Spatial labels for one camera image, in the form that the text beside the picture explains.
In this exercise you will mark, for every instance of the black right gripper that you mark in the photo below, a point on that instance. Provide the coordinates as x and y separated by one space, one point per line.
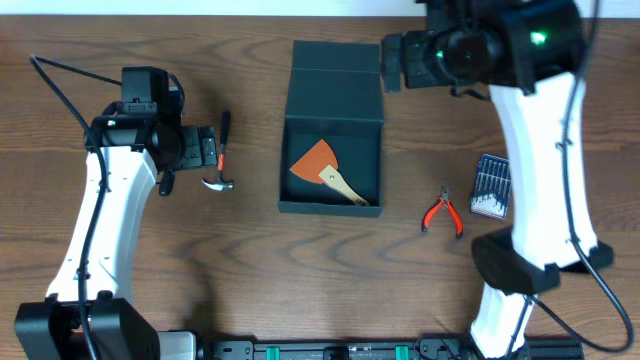
421 72

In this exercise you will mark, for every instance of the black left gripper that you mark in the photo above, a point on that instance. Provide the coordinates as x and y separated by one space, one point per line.
206 147

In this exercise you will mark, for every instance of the small claw hammer black handle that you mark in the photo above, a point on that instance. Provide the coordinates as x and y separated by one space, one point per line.
220 184

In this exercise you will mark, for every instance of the blue precision screwdriver set case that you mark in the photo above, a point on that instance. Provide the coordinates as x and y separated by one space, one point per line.
492 188

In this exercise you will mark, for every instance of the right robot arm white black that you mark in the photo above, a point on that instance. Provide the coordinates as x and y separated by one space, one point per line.
532 57

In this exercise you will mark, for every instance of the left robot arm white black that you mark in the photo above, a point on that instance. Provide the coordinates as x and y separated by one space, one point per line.
88 306

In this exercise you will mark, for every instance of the dark green open box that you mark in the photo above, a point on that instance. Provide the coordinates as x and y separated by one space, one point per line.
334 95

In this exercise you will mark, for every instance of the orange scraper wooden handle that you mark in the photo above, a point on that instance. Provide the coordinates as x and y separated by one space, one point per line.
319 165

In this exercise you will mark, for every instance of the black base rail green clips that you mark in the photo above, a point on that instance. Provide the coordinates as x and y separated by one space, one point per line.
425 348

